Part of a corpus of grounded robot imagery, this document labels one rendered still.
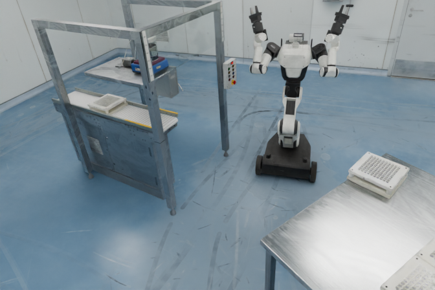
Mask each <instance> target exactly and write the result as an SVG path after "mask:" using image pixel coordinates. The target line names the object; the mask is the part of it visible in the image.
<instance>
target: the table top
mask: <svg viewBox="0 0 435 290"><path fill-rule="evenodd" d="M381 157H383V158H385V159H388V160H390V161H393V162H396V163H398V164H401V165H403V166H406V167H408V168H410V169H409V171H408V173H407V174H408V176H407V178H406V179H405V180H404V182H403V183H402V184H401V186H400V187H399V188H398V189H397V190H396V192H395V193H394V194H393V196H392V197H391V199H387V198H385V197H383V196H381V195H379V194H377V193H375V192H373V191H371V190H369V189H367V188H365V187H363V186H360V185H358V184H356V183H354V182H352V181H349V180H346V181H344V182H343V183H342V184H340V185H338V186H337V187H336V188H334V189H333V190H332V191H330V192H328V193H327V194H326V195H324V196H323V197H321V198H320V199H318V200H317V201H315V202H314V203H313V204H311V205H309V206H308V207H307V208H305V209H304V210H303V211H301V212H299V213H298V214H297V215H295V216H294V217H292V218H291V219H289V220H288V221H286V222H285V223H284V224H282V225H280V226H279V227H278V228H277V229H275V230H273V231H272V232H270V233H269V234H268V235H266V236H265V237H263V238H262V239H261V240H260V245H261V246H262V247H263V248H264V249H266V250H267V251H268V252H269V253H270V254H271V255H272V256H273V257H274V258H275V259H276V260H277V261H278V262H279V263H280V264H281V265H282V266H283V267H284V268H285V269H286V270H288V271H289V272H290V273H291V274H292V275H293V276H294V277H295V278H296V279H297V280H298V281H299V282H300V283H301V284H302V285H303V286H304V287H305V288H306V289H307V290H380V286H381V285H382V284H383V283H384V282H386V281H387V280H388V279H389V278H390V277H391V276H392V275H393V274H394V273H395V272H396V271H397V270H399V269H400V268H401V267H402V266H403V265H404V264H406V263H407V262H408V261H409V259H411V258H412V257H413V256H414V255H416V253H417V252H419V251H420V250H421V249H422V248H423V247H424V246H426V244H427V243H428V242H429V241H431V240H432V239H433V238H434V237H435V176H434V175H432V174H430V173H428V172H426V171H424V170H421V169H419V168H417V167H415V166H413V165H411V164H409V163H407V162H405V161H402V160H400V159H398V158H396V157H394V156H392V155H389V154H387V153H385V154H384V155H382V156H381Z"/></svg>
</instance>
